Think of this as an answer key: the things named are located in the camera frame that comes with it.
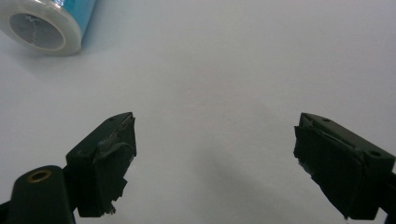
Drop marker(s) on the blue drink can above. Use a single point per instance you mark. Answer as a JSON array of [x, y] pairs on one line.
[[43, 26]]

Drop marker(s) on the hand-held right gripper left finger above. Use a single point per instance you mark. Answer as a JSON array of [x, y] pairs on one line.
[[106, 168]]

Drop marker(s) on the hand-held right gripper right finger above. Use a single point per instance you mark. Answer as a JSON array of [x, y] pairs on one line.
[[339, 168]]

